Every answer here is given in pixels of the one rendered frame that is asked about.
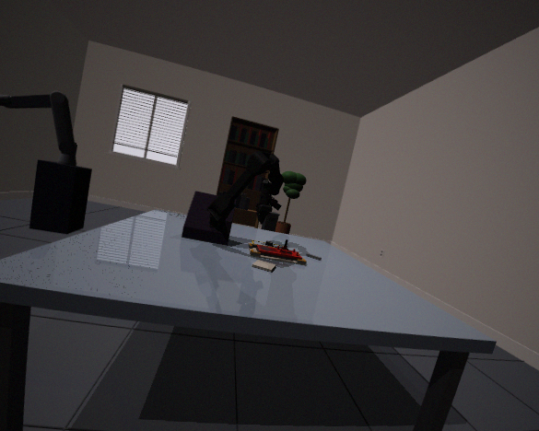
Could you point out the beige square block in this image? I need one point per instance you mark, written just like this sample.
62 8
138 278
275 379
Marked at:
264 265

